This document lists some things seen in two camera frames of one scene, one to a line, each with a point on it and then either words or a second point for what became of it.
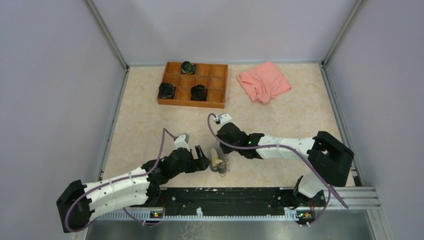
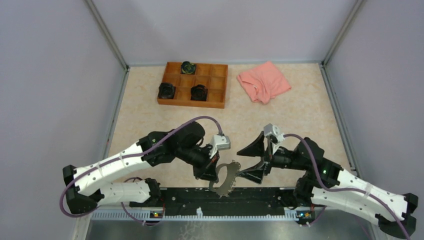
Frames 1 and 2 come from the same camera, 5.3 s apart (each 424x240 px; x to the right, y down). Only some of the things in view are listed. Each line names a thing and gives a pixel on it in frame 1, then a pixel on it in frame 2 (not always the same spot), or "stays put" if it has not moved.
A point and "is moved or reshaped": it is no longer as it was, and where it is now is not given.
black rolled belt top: x=187 y=67 stays put
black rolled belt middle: x=199 y=92 stays put
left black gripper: x=199 y=164 to x=207 y=170
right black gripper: x=227 y=151 to x=255 y=149
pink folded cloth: x=263 y=83 stays put
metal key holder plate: x=216 y=151 is moved or reshaped
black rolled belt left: x=166 y=91 stays put
